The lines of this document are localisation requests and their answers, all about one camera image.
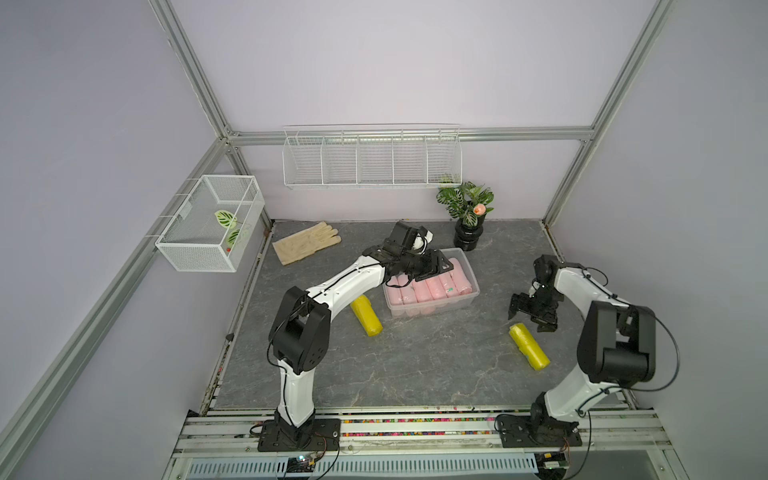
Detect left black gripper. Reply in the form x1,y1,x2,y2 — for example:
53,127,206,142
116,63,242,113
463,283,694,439
400,249,454,281

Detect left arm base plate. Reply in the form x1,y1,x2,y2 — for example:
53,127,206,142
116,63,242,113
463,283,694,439
257,418,341,452

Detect aluminium frame rails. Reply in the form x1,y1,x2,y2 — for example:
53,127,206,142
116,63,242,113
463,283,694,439
0,0,676,457

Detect yellow trash bag roll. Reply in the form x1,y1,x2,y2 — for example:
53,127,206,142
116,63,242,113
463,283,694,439
509,323,550,371
350,295,383,337

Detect white wire wall shelf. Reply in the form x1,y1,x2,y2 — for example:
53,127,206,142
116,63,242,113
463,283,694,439
282,123,463,188

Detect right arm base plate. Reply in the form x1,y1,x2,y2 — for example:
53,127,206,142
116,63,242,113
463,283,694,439
494,414,583,449

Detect white mesh basket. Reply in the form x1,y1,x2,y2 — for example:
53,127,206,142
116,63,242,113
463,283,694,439
155,175,265,273

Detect white ventilation grille strip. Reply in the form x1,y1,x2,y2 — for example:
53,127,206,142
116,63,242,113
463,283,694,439
177,452,539,479

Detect pink roll with green sticker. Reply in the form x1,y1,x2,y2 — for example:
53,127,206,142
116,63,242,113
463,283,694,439
413,281,433,303

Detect potted plant black pot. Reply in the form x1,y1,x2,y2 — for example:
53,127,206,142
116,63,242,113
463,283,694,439
436,176,495,251

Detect beige work glove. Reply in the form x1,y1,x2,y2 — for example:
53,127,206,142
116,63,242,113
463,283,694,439
273,222,341,266

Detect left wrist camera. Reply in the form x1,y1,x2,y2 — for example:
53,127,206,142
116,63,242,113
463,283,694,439
388,221,433,251

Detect clear plastic storage box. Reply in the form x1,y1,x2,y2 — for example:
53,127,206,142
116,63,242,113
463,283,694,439
382,248,480,318

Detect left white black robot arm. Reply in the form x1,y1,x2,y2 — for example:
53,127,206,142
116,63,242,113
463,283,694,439
267,244,454,437

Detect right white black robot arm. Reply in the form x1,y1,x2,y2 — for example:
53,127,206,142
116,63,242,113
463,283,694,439
508,254,681,432

